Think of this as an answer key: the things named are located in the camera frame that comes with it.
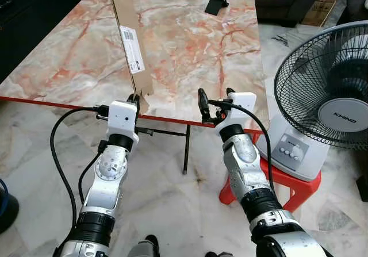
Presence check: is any long cardboard box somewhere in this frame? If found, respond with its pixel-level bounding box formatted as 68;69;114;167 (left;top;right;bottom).
105;0;155;114

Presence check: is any marble top folding table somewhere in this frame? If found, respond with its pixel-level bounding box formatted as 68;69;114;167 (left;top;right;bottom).
0;0;271;175

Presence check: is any black phone stand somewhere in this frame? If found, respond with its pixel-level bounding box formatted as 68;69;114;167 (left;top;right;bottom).
205;0;229;16

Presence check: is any red plastic stool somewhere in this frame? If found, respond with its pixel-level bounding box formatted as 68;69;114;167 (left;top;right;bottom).
218;129;323;213

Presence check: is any white Khind table fan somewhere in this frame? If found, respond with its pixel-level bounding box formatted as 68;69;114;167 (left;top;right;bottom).
256;20;368;182

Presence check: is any brown cardboard carton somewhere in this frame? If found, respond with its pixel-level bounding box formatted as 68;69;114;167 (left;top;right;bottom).
301;0;344;28

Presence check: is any black furniture piece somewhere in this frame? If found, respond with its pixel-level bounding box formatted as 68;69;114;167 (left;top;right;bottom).
0;0;108;83

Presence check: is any robot left leg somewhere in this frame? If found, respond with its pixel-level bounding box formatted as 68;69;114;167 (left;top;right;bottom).
126;234;161;257

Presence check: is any dark brown furniture block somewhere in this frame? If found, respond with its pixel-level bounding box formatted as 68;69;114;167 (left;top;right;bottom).
355;175;368;204

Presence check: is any dark round pouf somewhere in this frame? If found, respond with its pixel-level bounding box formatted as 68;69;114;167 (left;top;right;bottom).
344;0;368;23

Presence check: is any blue and black object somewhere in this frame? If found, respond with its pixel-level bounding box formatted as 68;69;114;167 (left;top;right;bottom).
0;178;20;233

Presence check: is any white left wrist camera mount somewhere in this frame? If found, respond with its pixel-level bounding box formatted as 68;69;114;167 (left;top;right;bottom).
108;101;139;144

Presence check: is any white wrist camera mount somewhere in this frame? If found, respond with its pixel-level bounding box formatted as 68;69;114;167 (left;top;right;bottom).
108;101;139;144
221;92;258;131

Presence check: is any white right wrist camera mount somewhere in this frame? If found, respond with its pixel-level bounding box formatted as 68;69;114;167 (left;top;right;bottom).
221;92;258;131

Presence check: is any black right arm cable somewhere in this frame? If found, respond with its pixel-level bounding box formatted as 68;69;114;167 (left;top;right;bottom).
207;98;276;192

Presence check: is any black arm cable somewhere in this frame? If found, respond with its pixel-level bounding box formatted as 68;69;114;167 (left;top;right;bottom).
50;104;110;224
207;98;276;192

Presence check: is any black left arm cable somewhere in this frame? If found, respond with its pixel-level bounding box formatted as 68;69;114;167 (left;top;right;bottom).
50;104;110;224

